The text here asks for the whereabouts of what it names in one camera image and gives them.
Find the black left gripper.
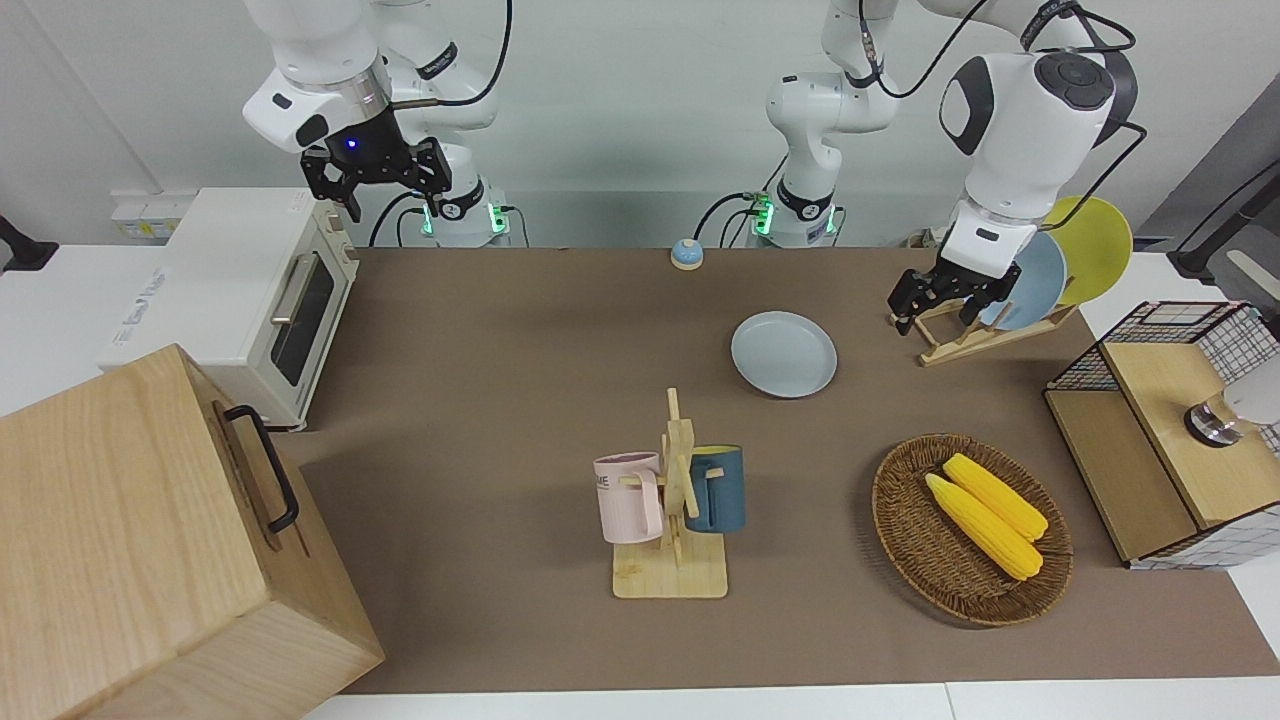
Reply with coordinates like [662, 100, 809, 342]
[889, 254, 1023, 337]

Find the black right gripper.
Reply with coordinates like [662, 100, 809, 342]
[300, 105, 453, 224]

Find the gray plate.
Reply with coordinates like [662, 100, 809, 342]
[730, 311, 839, 399]

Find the wooden plate rack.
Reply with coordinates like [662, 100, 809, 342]
[890, 298, 1079, 367]

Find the blue plate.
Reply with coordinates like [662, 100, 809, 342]
[980, 230, 1069, 332]

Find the yellow plate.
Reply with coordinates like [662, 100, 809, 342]
[1043, 196, 1134, 307]

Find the white toaster oven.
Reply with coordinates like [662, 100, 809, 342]
[97, 187, 361, 433]

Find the yellow corn cob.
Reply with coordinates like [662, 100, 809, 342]
[925, 473, 1044, 581]
[943, 453, 1050, 542]

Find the brown table mat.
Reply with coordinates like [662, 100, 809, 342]
[270, 247, 1280, 695]

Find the brown wicker basket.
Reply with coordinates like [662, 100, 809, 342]
[872, 433, 1074, 628]

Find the dark blue mug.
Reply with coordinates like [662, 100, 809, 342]
[685, 445, 746, 535]

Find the gray office chair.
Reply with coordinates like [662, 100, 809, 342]
[1140, 100, 1280, 301]

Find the silver white lamp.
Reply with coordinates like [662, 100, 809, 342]
[1185, 355, 1280, 448]

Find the pink mug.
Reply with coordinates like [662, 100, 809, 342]
[594, 452, 667, 545]

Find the wooden mug tree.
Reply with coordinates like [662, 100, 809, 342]
[612, 388, 729, 600]

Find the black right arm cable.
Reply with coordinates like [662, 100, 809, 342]
[392, 0, 514, 109]

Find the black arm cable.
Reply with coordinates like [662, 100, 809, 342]
[392, 0, 514, 109]
[845, 0, 1149, 236]

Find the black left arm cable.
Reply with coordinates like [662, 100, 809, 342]
[845, 0, 1149, 236]

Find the wire grid wooden shelf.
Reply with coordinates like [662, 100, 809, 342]
[1044, 300, 1280, 571]

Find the white wall power strip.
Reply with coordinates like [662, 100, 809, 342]
[110, 190, 201, 242]

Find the black clamp mount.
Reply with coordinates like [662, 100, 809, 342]
[0, 215, 59, 274]

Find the wooden box with black handle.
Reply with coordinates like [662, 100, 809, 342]
[0, 344, 386, 720]

